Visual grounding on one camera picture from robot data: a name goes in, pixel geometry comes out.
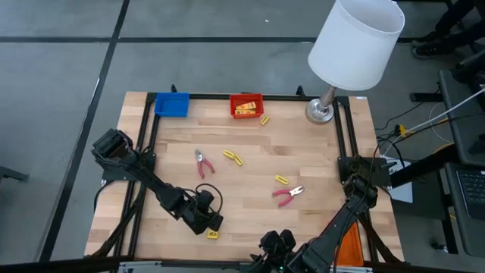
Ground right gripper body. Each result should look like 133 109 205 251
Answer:
259 228 297 262

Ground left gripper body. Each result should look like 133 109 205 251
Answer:
174 189 215 236

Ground pink handled pliers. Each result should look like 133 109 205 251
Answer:
194 149 216 180
271 185 305 208

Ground long silver metal bar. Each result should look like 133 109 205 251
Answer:
117 260 243 273

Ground orange plastic basket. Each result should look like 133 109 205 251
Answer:
335 221 365 267

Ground blue plastic basket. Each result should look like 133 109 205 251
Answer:
154 92 190 118

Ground red plastic basket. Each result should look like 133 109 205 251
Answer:
229 93 264 120

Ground white paper sheet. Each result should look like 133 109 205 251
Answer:
385 155 415 204

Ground black desk beam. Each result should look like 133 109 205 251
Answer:
390 143 462 190

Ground grey furniture foot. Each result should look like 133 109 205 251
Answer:
0 165 30 184

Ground dark laptop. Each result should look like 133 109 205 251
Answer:
455 168 485 221

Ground black desk foot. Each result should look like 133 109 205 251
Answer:
409 92 445 102

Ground grey desk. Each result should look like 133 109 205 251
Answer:
438 69 485 259

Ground white table lamp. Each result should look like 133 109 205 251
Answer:
305 0 405 125

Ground person's legs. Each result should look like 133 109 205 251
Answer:
411 0 485 61

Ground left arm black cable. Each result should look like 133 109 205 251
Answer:
195 183 224 215

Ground silver metal bracket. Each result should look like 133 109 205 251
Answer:
328 265 374 273

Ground black aluminium table frame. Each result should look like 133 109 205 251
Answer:
85 85 405 273

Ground white floor cable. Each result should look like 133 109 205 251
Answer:
407 87 485 133

